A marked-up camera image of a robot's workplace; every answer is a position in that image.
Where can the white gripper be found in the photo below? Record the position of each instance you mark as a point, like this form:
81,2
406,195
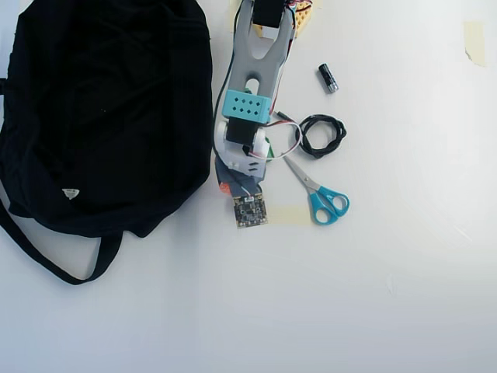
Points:
226,179

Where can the grey and teal robot arm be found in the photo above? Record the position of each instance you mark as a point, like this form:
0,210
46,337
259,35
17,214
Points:
246,107

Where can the yellow perforated robot base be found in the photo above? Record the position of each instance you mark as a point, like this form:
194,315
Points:
303,19

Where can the black fabric bag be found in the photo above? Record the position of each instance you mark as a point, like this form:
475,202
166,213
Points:
97,116

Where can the long beige masking tape strip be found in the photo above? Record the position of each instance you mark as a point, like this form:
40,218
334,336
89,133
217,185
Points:
287,215

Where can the small black battery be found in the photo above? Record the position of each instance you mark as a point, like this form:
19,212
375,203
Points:
328,77

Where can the small beige tape piece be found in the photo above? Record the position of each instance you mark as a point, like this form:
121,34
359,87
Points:
317,4

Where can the torn beige masking tape strip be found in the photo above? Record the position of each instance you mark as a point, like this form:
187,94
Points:
475,42

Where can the bare camera circuit board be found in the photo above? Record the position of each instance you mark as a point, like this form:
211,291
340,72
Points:
250,211

